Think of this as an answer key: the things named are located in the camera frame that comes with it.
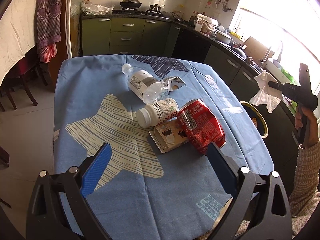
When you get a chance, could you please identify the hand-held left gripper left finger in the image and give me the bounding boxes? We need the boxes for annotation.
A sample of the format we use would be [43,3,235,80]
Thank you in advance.
[26,142,112,240]

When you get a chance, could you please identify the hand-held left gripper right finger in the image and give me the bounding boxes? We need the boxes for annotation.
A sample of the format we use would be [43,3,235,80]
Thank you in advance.
[206,142,293,240]

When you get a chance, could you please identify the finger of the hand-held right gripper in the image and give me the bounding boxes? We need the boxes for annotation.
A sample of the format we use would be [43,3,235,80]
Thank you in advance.
[268,80,284,93]

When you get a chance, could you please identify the white paper towel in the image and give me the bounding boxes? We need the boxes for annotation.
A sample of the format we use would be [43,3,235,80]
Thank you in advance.
[249,70,283,113]

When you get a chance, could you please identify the yellow rimmed trash bin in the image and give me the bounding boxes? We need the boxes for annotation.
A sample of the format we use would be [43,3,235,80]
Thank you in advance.
[239,101,269,138]

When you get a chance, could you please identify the crushed red soda can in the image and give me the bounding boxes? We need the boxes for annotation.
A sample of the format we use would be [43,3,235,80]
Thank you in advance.
[177,99,227,156]

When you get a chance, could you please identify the small printed paper carton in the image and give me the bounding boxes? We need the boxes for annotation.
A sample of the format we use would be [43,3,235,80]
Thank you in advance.
[149,119,192,154]

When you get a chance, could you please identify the small white plastic bottle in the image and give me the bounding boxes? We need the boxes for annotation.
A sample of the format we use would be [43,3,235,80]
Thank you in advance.
[136,98,179,128]

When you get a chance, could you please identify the clear plastic bottle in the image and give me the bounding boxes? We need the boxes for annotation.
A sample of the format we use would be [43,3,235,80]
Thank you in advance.
[122,64,170,105]

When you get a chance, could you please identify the grey carton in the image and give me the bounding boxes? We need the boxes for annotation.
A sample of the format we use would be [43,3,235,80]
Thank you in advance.
[161,76,187,92]

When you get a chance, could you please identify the person's right forearm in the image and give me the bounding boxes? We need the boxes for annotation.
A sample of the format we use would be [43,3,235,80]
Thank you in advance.
[289,137,320,218]

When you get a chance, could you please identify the person's right hand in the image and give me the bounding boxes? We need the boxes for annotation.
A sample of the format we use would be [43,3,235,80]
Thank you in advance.
[294,105,320,148]

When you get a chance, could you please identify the green cloth on sill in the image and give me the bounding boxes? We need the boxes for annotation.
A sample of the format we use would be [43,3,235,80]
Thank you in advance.
[275,65,298,80]

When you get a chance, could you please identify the tall steel faucet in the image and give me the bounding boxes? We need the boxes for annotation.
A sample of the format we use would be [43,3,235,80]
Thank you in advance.
[260,40,284,67]

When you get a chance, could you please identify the wooden cutting board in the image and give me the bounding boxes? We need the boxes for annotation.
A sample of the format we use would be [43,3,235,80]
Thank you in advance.
[241,36,269,60]

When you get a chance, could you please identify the dark wok in sink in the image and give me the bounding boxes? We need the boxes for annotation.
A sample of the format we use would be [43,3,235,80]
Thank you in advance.
[230,46,247,58]

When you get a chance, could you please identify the white enamel pot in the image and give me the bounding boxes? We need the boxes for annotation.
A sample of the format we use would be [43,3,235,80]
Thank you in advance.
[215,29,237,44]

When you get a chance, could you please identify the window with blind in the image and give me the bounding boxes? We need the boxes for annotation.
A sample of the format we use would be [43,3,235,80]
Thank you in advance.
[229,0,320,95]

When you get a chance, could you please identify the blue star printed tablecloth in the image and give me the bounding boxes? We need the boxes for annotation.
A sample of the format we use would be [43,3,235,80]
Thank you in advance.
[53,54,275,235]

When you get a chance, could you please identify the white plastic bucket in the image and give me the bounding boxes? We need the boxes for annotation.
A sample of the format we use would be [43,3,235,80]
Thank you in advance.
[195,14,217,33]

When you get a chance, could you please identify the hanging kitchen utensils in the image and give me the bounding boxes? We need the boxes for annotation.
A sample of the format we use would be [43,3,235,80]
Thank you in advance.
[206,0,233,13]

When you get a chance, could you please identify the dark wooden chair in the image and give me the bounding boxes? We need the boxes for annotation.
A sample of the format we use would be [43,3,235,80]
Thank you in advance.
[0,79,38,112]

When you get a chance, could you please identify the black kitchen countertop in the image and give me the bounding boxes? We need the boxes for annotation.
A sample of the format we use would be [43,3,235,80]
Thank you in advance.
[81,14,320,120]

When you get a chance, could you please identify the glass pot lid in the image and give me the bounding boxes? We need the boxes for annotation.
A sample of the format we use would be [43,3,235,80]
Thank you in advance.
[171,11,185,23]

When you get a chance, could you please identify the red checkered apron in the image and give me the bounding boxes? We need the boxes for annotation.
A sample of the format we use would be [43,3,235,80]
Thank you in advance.
[37,42,57,63]

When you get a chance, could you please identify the dining table with red cloth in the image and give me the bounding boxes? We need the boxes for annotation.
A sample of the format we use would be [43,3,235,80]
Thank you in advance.
[18,51,42,77]

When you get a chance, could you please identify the sliding glass door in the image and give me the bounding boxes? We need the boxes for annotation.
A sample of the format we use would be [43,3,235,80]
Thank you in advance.
[65,0,87,58]

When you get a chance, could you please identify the gas stove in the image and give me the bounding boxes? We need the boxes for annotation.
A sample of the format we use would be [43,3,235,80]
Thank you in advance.
[112,9,170,17]

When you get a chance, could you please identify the purple checkered apron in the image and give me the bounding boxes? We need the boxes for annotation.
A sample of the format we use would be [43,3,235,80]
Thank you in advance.
[37,0,62,48]

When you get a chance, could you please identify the hanging white sheet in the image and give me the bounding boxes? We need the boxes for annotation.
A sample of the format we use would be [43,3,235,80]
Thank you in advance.
[0,0,48,85]

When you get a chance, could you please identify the clear plastic bag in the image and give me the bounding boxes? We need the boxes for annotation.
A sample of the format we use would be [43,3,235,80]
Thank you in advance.
[80,1,115,15]

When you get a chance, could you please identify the black wok with lid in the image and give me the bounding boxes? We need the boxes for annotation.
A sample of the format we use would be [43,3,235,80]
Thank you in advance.
[119,0,142,9]

